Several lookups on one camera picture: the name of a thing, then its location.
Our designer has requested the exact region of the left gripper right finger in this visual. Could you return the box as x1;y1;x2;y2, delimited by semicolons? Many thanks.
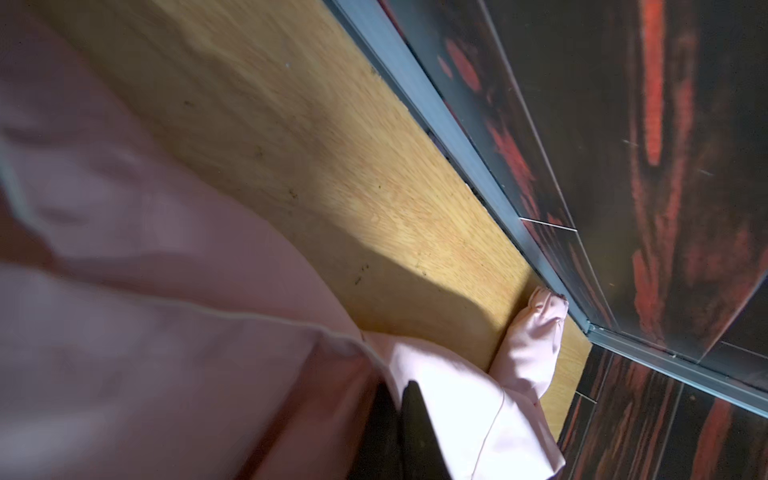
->
400;381;450;479

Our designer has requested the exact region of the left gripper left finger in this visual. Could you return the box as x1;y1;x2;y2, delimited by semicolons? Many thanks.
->
347;383;402;480

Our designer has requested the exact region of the pink zip jacket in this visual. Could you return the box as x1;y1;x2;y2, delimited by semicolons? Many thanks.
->
1;1;568;479

